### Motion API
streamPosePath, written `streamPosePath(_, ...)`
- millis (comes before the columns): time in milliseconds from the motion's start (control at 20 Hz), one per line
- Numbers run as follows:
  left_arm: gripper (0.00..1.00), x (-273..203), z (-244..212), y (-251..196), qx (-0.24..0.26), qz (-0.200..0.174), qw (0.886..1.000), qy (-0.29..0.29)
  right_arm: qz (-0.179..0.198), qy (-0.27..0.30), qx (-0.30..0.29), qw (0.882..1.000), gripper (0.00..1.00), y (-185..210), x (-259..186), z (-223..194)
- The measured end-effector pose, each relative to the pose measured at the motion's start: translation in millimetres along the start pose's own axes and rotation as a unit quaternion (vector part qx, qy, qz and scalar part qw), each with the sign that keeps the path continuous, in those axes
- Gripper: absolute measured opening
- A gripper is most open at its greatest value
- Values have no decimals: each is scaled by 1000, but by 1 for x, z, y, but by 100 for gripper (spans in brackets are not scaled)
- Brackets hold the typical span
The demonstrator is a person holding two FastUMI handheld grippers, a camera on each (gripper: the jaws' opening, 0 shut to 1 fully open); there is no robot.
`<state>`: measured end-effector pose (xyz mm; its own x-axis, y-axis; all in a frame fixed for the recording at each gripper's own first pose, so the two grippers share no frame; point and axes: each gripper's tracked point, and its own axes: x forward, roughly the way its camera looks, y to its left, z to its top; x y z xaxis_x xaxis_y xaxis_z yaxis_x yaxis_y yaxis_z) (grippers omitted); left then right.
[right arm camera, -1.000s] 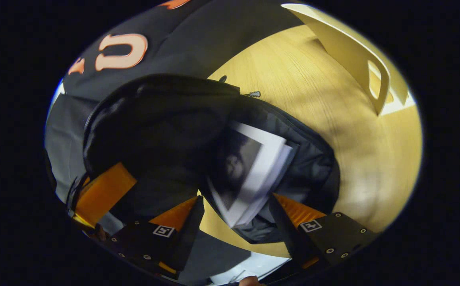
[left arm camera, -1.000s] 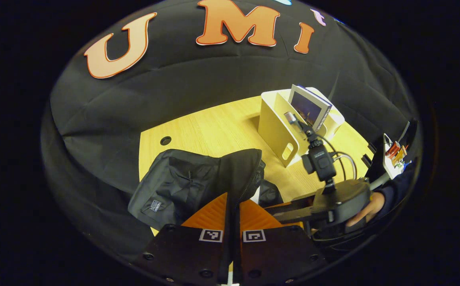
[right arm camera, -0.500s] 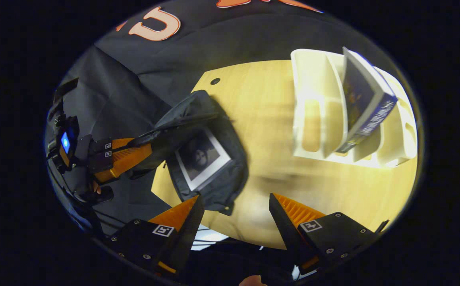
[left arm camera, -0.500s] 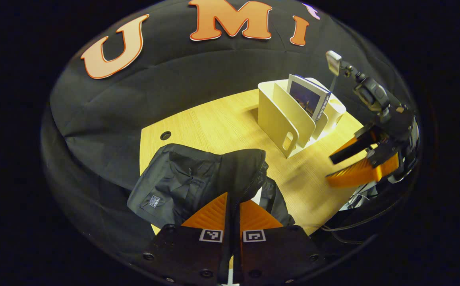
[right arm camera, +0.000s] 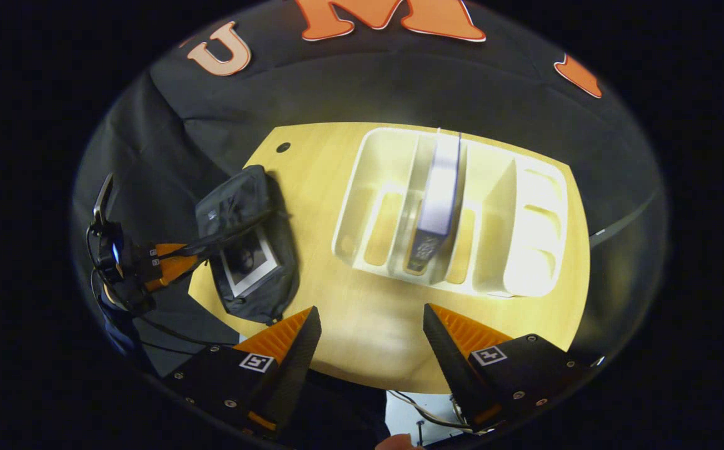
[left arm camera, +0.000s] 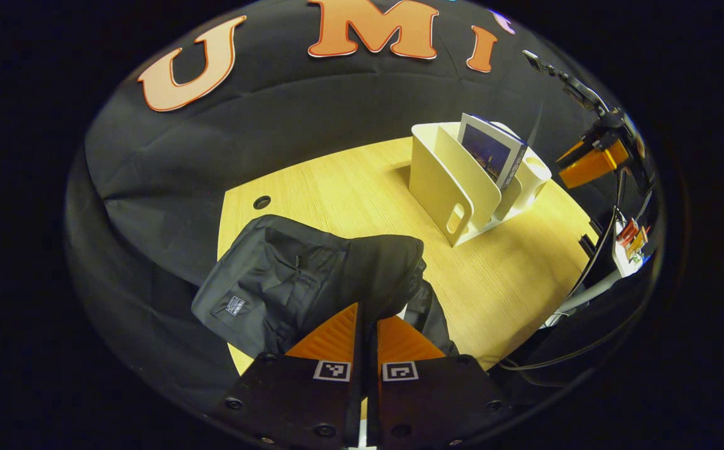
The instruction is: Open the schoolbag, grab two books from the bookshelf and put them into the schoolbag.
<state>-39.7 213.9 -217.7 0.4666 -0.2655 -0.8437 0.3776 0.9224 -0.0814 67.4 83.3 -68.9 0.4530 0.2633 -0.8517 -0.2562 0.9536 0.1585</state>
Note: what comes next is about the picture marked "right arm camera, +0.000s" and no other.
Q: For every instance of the white bookshelf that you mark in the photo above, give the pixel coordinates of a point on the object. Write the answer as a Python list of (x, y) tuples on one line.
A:
[(524, 237)]

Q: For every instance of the grey portrait cover book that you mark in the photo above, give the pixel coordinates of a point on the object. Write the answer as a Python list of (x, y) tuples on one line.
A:
[(249, 262)]

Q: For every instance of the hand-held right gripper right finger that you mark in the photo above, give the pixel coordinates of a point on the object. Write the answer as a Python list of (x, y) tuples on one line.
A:
[(452, 362)]

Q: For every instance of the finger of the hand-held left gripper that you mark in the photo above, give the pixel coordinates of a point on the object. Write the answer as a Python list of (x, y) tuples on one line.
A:
[(165, 251), (168, 272)]

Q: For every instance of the black backdrop cloth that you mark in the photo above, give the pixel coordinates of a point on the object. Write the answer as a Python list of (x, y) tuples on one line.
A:
[(368, 81)]

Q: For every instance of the black schoolbag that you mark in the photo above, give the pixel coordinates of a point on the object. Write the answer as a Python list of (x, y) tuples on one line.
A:
[(237, 200)]

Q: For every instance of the blue cover book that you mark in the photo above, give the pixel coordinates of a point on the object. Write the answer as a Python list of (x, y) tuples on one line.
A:
[(440, 194)]

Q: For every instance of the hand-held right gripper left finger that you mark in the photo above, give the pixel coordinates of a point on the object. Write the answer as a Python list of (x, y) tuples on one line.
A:
[(287, 369)]

